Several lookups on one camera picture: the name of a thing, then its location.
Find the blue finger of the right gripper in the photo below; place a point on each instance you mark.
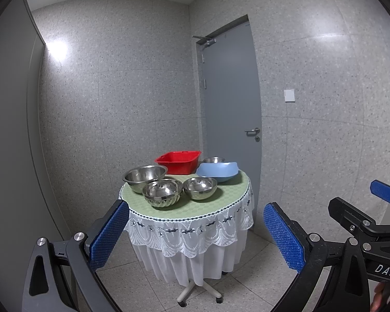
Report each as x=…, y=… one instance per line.
x=355, y=221
x=381, y=190

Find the fluted steel bowl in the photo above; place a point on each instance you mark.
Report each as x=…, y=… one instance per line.
x=163, y=193

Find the door closer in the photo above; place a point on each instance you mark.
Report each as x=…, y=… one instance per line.
x=204, y=41

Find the white wall switch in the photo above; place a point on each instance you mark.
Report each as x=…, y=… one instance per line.
x=289, y=96

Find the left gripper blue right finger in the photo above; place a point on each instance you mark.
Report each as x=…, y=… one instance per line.
x=346, y=288

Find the silver door handle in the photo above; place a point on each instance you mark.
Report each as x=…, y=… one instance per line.
x=253, y=132

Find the large steel bowl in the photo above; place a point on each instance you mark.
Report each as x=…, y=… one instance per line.
x=139, y=177

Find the blue plastic plate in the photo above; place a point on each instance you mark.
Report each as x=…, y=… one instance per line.
x=222, y=172

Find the right hand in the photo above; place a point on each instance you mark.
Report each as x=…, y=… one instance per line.
x=381, y=295

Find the red plastic basin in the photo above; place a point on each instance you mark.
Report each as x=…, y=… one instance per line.
x=179, y=162

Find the round steel bowl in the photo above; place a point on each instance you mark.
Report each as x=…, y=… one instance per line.
x=200, y=188

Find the small steel bowl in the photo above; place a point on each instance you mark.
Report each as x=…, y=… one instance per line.
x=213, y=160

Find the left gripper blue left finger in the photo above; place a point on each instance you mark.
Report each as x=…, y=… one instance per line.
x=46, y=287

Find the green checkered table mat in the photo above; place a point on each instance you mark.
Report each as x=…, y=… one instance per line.
x=226, y=194

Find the white table base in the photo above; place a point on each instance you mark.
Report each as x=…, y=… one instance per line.
x=192, y=290

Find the grey door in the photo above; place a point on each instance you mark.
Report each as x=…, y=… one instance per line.
x=230, y=92

